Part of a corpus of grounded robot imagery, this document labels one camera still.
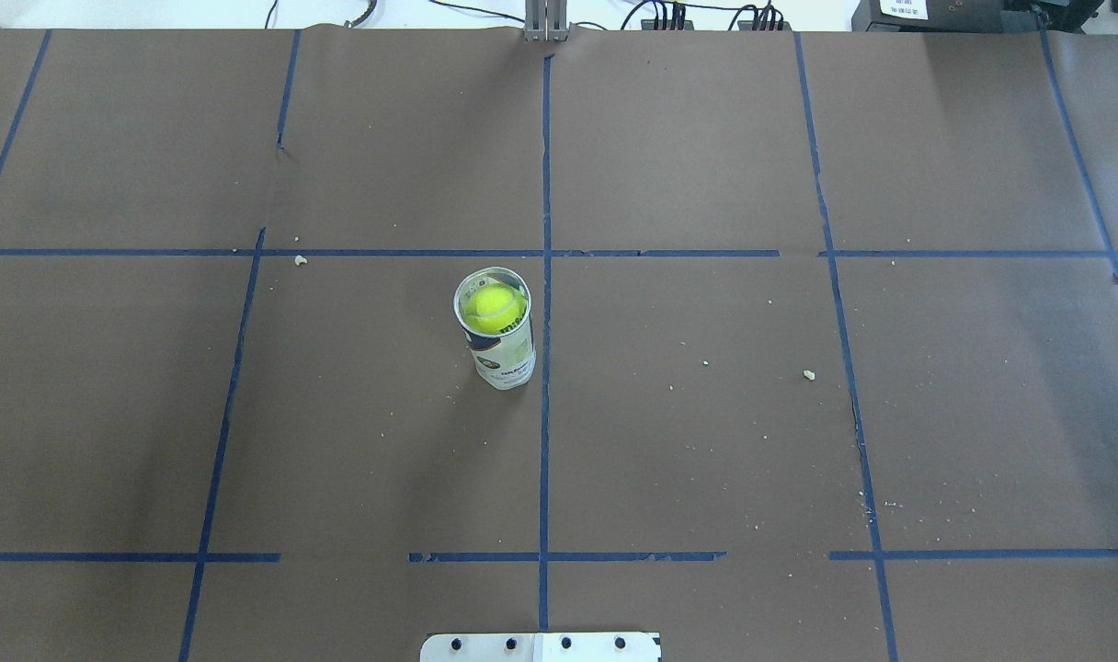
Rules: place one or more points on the yellow Wilson tennis ball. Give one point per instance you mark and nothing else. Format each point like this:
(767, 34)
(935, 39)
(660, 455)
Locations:
(494, 309)

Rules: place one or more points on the clear tennis ball can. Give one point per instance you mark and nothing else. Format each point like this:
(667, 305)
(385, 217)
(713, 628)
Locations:
(505, 361)

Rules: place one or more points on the white camera stand base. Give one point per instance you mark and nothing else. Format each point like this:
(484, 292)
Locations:
(570, 646)

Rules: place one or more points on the aluminium frame post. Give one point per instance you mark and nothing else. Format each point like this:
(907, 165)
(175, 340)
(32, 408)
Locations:
(546, 21)

